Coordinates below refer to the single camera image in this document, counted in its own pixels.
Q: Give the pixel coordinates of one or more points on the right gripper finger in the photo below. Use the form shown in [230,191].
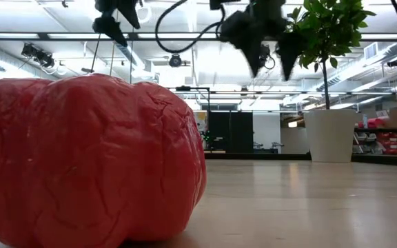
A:
[289,51]
[252,51]

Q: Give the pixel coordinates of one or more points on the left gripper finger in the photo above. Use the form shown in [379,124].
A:
[129,7]
[109,27]

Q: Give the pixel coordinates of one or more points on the orange toy pumpkin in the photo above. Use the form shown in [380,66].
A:
[81,155]

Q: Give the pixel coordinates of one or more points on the thin ceiling light track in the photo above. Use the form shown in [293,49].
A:
[288,92]

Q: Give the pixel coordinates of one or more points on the green leafy plant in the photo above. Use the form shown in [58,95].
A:
[333,27]

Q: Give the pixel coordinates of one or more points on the long ceiling light track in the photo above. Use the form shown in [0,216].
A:
[43,35]

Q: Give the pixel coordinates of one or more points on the round black ceiling spotlight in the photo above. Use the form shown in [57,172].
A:
[175,60]

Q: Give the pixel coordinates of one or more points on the black ceiling spotlight cluster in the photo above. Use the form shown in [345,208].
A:
[36,54]

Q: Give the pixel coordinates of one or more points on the black metal stand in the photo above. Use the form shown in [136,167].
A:
[183,88]

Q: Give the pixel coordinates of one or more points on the black partition panels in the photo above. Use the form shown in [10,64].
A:
[233,127]

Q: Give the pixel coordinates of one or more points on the white ceiling air vent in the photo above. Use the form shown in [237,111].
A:
[371,51]

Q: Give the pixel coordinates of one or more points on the white plant pot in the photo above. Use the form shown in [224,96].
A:
[329,137]

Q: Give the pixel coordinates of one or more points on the distant black machine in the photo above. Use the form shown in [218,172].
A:
[208,139]

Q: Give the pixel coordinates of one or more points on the small black ceiling spotlight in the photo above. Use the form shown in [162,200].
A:
[395,62]

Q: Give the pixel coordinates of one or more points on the red bulky object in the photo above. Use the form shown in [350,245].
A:
[374,123]

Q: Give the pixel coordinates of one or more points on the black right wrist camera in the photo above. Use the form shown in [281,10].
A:
[224,4]

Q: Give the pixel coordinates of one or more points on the colourful wall poster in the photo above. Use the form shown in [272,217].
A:
[201,120]

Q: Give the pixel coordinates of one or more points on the black aluminium table frame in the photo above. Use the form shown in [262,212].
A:
[253,156]

